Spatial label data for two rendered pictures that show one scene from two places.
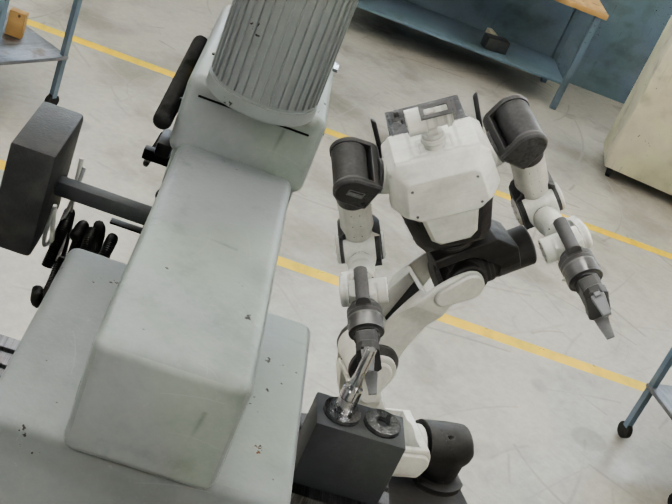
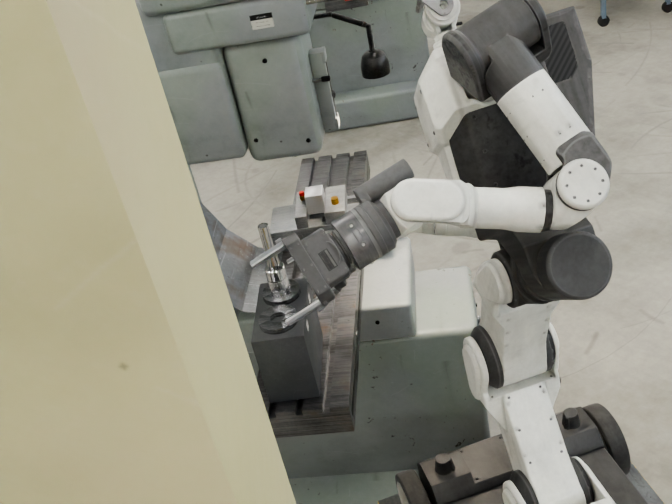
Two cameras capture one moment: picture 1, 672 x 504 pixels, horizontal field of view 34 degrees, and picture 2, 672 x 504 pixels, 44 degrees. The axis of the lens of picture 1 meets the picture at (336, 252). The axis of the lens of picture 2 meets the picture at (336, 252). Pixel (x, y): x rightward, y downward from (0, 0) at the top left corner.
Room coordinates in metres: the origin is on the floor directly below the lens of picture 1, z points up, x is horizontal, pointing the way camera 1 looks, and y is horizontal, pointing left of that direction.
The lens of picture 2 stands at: (2.76, -1.62, 2.26)
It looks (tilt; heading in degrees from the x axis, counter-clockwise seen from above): 33 degrees down; 109
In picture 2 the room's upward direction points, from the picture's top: 13 degrees counter-clockwise
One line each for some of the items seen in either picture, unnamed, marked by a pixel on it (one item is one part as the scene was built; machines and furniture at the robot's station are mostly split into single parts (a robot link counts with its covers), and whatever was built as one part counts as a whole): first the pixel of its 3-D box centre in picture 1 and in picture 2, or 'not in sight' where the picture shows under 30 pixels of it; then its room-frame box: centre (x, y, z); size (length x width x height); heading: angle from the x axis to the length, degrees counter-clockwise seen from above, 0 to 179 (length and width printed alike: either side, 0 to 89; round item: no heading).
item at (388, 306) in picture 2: not in sight; (329, 293); (2.06, 0.27, 0.81); 0.50 x 0.35 x 0.12; 8
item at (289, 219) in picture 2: not in sight; (329, 215); (2.07, 0.39, 1.00); 0.35 x 0.15 x 0.11; 11
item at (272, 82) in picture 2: not in sight; (278, 86); (2.05, 0.27, 1.47); 0.21 x 0.19 x 0.32; 98
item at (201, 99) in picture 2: not in sight; (206, 97); (1.87, 0.24, 1.47); 0.24 x 0.19 x 0.26; 98
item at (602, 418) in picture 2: not in sight; (602, 441); (2.82, 0.00, 0.50); 0.20 x 0.05 x 0.20; 118
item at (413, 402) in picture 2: not in sight; (357, 381); (2.08, 0.27, 0.45); 0.81 x 0.32 x 0.60; 8
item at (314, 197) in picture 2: not in sight; (315, 199); (2.04, 0.38, 1.06); 0.06 x 0.05 x 0.06; 101
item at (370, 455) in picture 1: (348, 446); (288, 336); (2.11, -0.21, 1.05); 0.22 x 0.12 x 0.20; 101
